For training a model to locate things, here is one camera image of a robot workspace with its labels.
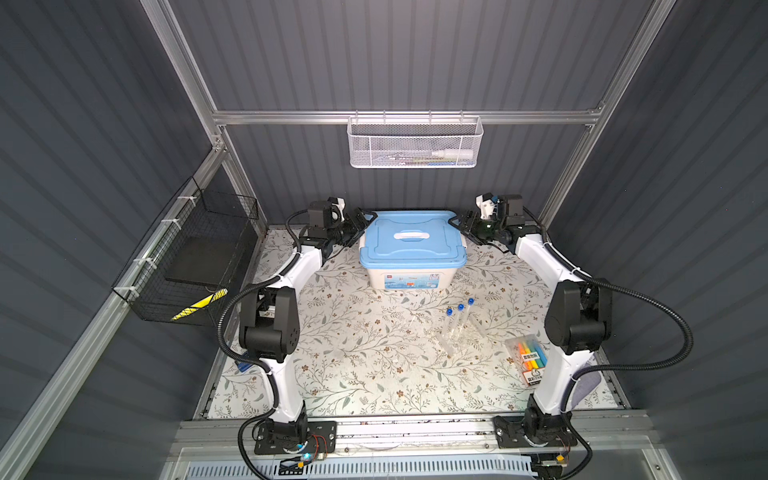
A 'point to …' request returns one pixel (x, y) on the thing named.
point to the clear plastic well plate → (468, 338)
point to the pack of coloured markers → (531, 353)
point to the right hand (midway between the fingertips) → (456, 227)
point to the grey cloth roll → (584, 386)
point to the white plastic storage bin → (411, 278)
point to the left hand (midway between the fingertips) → (373, 220)
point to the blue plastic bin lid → (413, 240)
